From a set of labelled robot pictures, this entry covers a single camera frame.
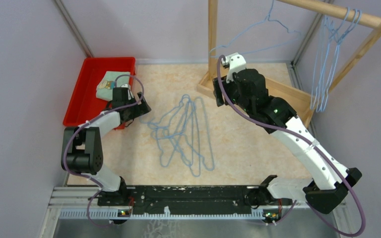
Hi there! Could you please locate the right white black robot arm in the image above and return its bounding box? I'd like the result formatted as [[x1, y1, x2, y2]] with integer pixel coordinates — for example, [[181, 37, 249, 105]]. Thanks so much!
[[213, 69, 362, 214]]

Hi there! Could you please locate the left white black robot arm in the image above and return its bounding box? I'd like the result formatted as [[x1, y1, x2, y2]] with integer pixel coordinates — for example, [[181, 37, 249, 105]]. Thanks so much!
[[61, 87, 151, 205]]

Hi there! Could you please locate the folded light green cloth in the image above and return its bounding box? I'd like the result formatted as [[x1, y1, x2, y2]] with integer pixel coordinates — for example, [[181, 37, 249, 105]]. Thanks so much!
[[96, 71, 131, 102]]

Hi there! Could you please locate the red plastic bin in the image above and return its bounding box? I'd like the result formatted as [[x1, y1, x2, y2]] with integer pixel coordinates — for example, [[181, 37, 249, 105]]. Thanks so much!
[[63, 57, 135, 126]]

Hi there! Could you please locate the wooden hanger rack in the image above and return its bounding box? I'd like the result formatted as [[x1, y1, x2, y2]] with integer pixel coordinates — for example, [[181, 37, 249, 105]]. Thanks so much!
[[196, 0, 381, 126]]

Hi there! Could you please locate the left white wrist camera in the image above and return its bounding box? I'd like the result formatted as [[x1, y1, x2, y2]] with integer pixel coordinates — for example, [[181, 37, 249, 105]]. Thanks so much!
[[121, 83, 134, 100]]

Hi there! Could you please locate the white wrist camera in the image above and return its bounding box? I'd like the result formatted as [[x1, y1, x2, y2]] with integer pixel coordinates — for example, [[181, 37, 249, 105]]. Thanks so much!
[[121, 83, 134, 100], [221, 53, 247, 84]]

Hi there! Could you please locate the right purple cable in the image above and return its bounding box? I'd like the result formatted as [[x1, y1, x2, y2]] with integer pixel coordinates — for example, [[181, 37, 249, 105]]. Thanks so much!
[[216, 54, 367, 238]]

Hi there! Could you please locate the purple cable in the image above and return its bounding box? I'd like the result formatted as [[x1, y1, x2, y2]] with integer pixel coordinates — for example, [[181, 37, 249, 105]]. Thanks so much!
[[216, 54, 367, 238], [62, 74, 145, 229]]

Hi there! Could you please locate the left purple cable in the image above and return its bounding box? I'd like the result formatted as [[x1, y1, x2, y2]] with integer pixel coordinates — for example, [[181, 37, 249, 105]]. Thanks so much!
[[62, 74, 145, 229]]

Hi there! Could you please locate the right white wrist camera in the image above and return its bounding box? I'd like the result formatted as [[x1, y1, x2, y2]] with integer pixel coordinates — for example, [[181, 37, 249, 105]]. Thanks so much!
[[221, 53, 247, 84]]

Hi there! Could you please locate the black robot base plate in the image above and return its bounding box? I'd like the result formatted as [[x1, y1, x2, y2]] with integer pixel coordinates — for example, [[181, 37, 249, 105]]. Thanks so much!
[[97, 185, 291, 215]]

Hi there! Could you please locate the aluminium frame rail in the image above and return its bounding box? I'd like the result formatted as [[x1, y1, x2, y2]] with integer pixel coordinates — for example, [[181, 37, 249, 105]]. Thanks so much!
[[47, 185, 347, 221]]

